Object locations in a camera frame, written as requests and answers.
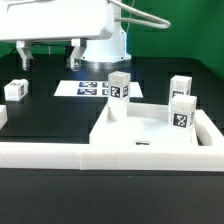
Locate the white U-shaped obstacle fence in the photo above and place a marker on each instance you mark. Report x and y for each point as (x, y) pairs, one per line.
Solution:
(208, 155)

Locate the white square table top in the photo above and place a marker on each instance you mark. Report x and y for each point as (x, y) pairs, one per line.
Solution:
(145, 124)

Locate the white sheet with markers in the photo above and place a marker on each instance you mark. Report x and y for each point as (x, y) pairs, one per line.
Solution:
(69, 88)

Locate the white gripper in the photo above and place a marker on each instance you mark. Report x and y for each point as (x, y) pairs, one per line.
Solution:
(55, 20)

